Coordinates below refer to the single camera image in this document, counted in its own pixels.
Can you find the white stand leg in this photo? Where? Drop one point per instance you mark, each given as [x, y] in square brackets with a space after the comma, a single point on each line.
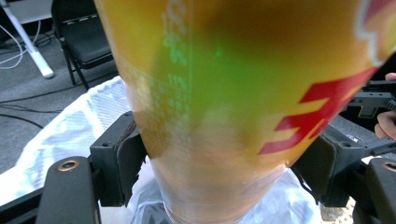
[32, 49]

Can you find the white plastic bag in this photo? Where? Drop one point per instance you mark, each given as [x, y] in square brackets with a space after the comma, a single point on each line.
[77, 130]

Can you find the yellow snack bag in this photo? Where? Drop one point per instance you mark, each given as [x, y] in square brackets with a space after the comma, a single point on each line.
[224, 93]

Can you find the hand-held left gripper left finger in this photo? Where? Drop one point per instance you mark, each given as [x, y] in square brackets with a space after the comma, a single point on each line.
[116, 161]

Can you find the black chair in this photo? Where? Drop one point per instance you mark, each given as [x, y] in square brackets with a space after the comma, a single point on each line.
[84, 40]

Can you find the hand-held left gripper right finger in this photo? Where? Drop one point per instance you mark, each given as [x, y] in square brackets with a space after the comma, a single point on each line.
[333, 168]

